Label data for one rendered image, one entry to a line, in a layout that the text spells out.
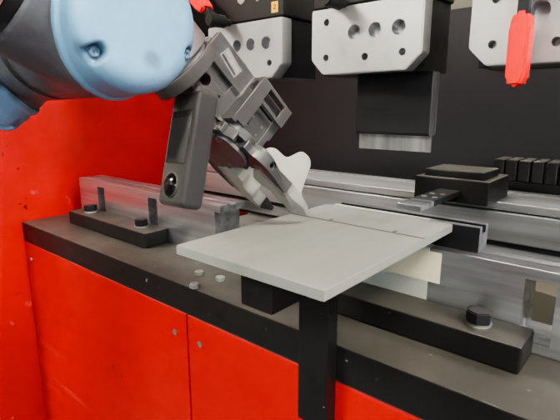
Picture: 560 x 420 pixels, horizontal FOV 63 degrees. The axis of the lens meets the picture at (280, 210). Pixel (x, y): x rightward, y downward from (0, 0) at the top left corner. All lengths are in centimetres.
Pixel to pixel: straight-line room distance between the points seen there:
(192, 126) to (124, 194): 60
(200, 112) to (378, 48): 23
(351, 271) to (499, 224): 47
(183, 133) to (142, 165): 89
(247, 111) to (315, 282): 20
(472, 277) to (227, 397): 38
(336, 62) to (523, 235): 41
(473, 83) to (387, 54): 55
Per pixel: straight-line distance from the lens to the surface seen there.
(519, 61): 48
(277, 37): 67
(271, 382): 63
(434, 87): 59
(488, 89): 109
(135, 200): 100
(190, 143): 45
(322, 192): 97
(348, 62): 60
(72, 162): 125
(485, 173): 78
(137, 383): 92
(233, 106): 48
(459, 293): 58
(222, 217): 82
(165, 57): 26
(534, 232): 81
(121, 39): 25
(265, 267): 39
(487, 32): 53
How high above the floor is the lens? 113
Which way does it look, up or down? 13 degrees down
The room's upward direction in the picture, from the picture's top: straight up
